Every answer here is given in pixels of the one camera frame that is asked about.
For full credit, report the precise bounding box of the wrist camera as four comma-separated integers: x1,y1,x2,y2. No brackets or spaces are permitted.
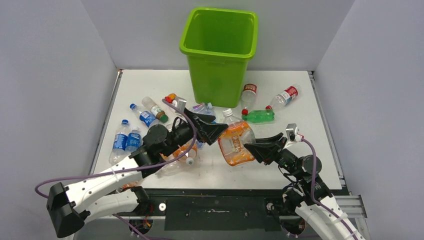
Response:
165,96,187,113
285,123,304,142

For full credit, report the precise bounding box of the blue label water bottle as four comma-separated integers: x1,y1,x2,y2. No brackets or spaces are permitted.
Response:
129,103,160,128

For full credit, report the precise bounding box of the flat orange label bottle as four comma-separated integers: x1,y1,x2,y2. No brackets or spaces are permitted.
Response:
121,180,141,190

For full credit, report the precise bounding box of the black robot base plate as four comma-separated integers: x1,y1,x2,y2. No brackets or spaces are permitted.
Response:
115,188,316,233

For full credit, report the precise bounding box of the coffee bottle green cap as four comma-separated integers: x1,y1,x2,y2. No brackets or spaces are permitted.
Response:
142,96,169,123

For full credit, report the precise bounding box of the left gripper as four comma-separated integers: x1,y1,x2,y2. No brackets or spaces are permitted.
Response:
161,107,227,157

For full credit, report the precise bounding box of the crushed light blue label bottle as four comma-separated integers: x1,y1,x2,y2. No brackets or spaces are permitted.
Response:
195,140,206,149

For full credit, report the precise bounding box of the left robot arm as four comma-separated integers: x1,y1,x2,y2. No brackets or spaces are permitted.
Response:
46,109,229,238

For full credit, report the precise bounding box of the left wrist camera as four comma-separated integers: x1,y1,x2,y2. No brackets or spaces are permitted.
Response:
165,96,187,113

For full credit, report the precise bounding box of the green plastic bin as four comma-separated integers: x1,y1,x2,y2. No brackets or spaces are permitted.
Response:
179,7,259,108

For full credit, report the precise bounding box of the crushed orange label bottle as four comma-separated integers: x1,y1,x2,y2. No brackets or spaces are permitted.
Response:
218,108,255,167

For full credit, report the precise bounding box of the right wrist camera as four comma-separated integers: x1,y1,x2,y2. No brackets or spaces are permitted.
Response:
285,123,304,142

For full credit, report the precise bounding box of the green plastic bottle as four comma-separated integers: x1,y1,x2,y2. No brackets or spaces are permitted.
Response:
241,109,275,124

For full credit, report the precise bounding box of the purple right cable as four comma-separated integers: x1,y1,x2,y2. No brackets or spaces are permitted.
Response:
281,135,360,240

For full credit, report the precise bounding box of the red label bottle far right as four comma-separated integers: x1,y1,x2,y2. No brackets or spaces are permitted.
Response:
265,84,301,111

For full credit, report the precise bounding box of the large orange label bottle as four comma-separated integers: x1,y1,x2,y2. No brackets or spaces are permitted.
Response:
172,143,198,166

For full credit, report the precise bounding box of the small orange juice bottle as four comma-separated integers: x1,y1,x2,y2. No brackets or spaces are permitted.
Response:
164,93,177,104

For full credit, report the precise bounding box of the blue cap water bottle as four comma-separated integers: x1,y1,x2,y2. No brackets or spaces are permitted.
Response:
108,119,130,165

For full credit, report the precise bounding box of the crushed purple label clear bottle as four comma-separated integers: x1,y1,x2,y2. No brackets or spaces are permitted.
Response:
190,102,216,116

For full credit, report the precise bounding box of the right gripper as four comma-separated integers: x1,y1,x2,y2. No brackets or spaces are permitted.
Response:
244,132,304,179

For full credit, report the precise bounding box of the white cap blue label bottle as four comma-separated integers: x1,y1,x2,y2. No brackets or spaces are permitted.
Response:
125,126,142,153

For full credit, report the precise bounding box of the red label bottle near bin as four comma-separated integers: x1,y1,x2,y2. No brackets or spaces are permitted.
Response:
240,83,258,116

